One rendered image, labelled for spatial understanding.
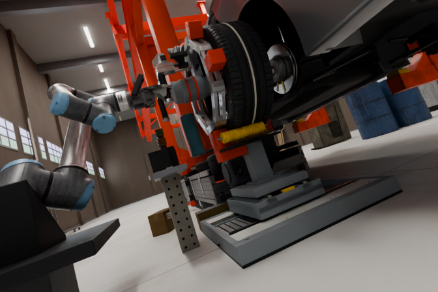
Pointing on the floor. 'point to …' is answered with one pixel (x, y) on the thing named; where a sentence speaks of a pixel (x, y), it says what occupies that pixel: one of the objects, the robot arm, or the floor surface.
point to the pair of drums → (386, 109)
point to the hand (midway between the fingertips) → (168, 87)
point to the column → (180, 213)
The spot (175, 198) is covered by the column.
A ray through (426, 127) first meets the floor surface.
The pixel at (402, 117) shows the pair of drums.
